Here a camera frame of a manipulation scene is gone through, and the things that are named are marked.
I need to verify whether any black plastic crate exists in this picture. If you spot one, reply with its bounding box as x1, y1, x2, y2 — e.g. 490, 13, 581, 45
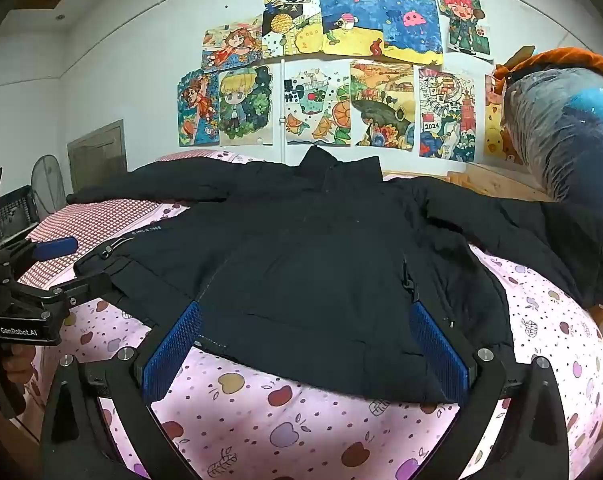
0, 185, 40, 247

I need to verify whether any landscape bridge drawing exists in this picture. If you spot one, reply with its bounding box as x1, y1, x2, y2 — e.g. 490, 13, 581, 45
350, 59, 415, 152

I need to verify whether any pink apple print bedsheet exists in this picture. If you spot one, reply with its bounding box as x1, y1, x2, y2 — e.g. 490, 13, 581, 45
24, 172, 603, 480

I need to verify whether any black padded jacket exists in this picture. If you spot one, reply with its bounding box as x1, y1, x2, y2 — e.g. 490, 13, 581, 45
66, 146, 603, 406

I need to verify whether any red-haired figure drawing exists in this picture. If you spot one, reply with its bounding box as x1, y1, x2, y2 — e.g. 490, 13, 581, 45
435, 0, 493, 59

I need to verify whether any wooden bed frame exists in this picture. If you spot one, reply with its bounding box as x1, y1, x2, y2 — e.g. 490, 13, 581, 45
381, 160, 603, 386

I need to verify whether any blond figure drawing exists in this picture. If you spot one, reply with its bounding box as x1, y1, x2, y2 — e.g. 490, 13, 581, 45
218, 64, 275, 147

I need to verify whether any blue sea fish drawing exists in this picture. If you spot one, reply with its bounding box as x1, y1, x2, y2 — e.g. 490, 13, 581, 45
319, 0, 383, 58

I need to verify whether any yellow cartoon drawing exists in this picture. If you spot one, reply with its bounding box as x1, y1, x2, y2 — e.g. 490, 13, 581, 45
484, 74, 525, 166

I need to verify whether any plastic wrapped quilt bundle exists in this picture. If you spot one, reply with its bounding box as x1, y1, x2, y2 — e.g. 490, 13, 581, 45
501, 67, 603, 206

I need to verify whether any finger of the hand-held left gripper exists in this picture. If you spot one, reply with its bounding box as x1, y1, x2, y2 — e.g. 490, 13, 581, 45
2, 236, 79, 273
16, 273, 112, 311

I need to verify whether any city tower drawing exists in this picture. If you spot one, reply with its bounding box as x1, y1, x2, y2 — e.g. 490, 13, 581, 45
418, 65, 477, 163

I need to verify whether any pink checkered pillow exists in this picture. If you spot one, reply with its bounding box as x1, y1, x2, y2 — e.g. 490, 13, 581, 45
26, 149, 262, 288

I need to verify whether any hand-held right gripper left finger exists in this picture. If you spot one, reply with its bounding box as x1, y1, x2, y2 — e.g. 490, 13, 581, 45
40, 301, 205, 480

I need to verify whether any yellow moon drawing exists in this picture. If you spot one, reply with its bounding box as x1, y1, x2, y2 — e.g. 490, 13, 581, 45
262, 0, 323, 58

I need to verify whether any orange cloth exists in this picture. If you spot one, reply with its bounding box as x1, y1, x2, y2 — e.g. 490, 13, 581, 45
494, 46, 603, 86

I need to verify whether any wooden wall panel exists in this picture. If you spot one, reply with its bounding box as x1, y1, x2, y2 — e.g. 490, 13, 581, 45
68, 120, 128, 191

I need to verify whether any standing fan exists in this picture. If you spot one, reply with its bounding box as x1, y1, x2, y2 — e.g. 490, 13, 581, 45
30, 155, 67, 221

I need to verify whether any orange-haired child drawing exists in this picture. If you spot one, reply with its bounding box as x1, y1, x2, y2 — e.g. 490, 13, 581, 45
178, 71, 220, 149

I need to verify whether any lying girl drawing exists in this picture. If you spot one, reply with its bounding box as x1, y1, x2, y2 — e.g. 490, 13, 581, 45
203, 15, 263, 72

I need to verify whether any pink jellyfish drawing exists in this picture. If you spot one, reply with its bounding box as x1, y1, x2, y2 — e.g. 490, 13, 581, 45
379, 0, 445, 66

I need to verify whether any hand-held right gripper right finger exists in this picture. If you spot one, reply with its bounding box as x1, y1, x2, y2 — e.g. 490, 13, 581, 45
409, 301, 569, 480

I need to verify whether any person's left hand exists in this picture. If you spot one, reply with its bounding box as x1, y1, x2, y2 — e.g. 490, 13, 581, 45
12, 346, 38, 387

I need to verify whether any drink cup turtle drawing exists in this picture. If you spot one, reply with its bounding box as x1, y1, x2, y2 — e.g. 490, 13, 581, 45
283, 66, 353, 147

